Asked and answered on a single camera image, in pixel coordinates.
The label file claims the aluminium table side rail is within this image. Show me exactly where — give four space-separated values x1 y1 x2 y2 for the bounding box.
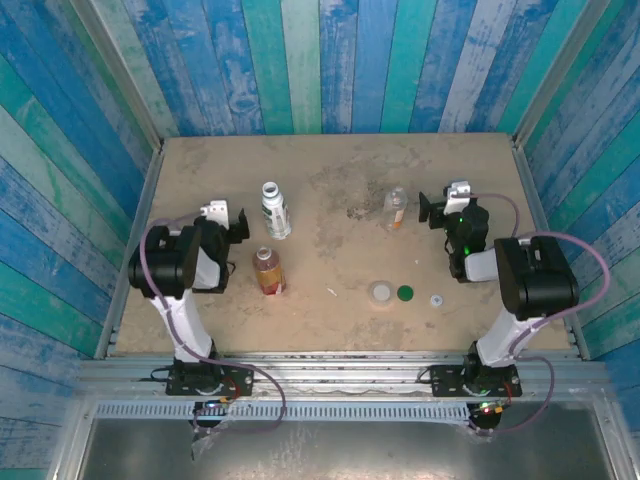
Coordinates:
510 133 592 361
93 144 167 360

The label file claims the aluminium mounting rail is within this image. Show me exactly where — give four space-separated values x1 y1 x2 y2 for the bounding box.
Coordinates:
74 349 611 404

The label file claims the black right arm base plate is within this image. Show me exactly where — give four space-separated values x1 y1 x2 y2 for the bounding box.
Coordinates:
429 363 523 399

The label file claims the aluminium corner post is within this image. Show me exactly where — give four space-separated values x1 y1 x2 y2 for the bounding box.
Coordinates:
512 0 615 149
68 0 165 151

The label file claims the white bottle with green label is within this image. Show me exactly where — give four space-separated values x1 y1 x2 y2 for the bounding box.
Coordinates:
260 180 293 241

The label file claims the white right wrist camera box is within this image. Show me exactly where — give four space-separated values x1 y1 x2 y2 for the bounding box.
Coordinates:
444 180 474 214

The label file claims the shiny metal plate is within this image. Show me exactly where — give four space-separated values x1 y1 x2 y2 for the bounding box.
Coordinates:
47 417 631 480

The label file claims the tea bottle red gold label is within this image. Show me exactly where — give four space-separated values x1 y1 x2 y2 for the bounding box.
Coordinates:
252 245 288 297

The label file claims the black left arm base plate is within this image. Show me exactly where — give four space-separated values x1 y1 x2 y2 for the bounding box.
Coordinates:
164 360 254 399

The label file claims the clear bottle with orange label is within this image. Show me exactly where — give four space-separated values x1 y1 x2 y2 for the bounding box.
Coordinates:
382 186 409 232

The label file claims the large translucent white cap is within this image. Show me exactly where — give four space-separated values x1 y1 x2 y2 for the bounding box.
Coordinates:
368 279 396 310

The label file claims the grey slotted cable duct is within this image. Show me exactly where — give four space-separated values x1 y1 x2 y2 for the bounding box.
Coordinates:
93 401 474 422

